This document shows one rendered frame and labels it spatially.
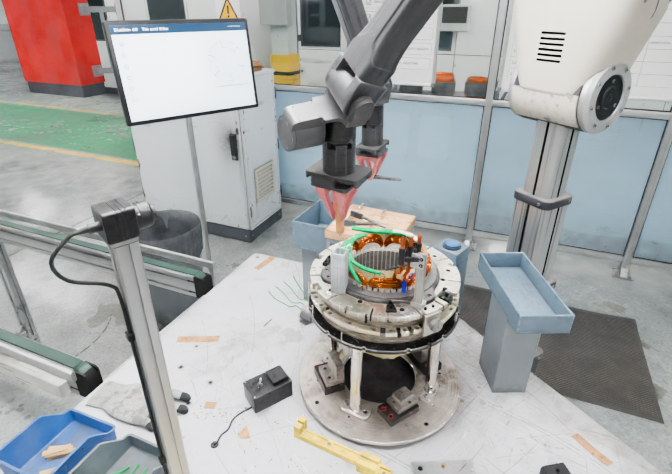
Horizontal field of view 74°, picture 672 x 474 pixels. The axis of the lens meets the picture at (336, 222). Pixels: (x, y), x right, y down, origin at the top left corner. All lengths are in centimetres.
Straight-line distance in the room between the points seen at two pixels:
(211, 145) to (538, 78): 249
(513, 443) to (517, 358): 18
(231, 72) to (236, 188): 153
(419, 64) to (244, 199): 151
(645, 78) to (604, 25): 202
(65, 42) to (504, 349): 406
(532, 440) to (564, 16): 89
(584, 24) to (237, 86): 123
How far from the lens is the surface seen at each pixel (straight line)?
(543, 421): 117
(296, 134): 68
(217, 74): 182
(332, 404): 108
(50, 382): 145
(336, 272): 86
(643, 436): 241
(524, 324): 97
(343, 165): 74
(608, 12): 106
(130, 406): 117
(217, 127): 318
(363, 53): 65
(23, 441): 116
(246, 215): 330
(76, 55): 443
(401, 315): 84
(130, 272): 61
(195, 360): 126
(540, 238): 125
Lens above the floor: 161
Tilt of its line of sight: 26 degrees down
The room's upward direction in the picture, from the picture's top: straight up
